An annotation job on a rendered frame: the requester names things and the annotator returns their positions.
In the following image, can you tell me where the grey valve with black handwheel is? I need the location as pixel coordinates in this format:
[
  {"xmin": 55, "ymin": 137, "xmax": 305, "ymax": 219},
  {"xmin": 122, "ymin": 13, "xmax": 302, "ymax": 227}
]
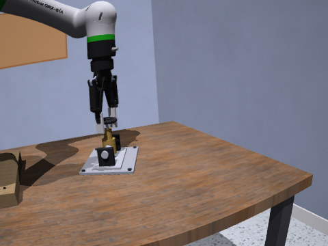
[{"xmin": 92, "ymin": 117, "xmax": 127, "ymax": 170}]

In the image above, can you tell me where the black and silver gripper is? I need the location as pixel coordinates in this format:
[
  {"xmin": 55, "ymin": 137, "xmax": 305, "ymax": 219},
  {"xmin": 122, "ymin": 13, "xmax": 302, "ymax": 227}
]
[{"xmin": 87, "ymin": 58, "xmax": 119, "ymax": 134}]

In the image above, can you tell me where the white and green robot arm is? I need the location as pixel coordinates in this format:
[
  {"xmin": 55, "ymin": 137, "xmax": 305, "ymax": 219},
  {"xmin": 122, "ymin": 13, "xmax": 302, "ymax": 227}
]
[{"xmin": 0, "ymin": 0, "xmax": 118, "ymax": 61}]

